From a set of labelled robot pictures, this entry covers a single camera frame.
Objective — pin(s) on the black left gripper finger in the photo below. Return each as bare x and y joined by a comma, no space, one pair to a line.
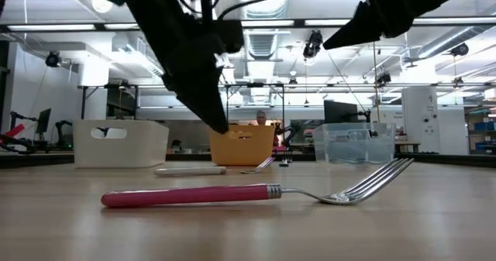
201,94

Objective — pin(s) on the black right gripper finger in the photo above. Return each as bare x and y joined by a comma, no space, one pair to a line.
397,29
356,26

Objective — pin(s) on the black background robot arm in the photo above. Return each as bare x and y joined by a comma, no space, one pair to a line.
286,135

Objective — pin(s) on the black ceiling fixture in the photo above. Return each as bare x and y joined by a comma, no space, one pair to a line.
383,79

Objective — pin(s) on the black light bar beam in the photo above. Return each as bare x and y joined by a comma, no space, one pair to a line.
298,22

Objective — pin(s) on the person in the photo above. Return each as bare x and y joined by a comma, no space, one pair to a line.
261,117

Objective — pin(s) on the white plastic bin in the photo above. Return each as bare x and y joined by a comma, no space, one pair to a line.
147,145

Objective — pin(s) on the yellow plastic bin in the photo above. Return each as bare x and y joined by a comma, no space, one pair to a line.
248,152

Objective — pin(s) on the black computer monitor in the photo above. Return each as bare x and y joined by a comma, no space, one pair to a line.
339,112
43,121

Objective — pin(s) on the white pillar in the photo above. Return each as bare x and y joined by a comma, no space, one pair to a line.
420,129

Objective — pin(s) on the clear plastic bin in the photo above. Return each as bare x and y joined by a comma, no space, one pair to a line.
348,148

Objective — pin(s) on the shelf with blue bins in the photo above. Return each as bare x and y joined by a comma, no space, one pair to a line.
482,127

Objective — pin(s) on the black bench equipment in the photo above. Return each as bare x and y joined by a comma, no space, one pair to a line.
62,137

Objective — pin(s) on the red padded bar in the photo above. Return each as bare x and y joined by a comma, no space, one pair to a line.
11,131

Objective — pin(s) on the black metal workbench frame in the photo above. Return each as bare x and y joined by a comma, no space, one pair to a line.
252,85

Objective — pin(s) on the silver ventilation duct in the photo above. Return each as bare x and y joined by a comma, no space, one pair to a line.
263,44

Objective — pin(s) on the black aluminium table frame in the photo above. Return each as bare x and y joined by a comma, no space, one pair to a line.
38,158

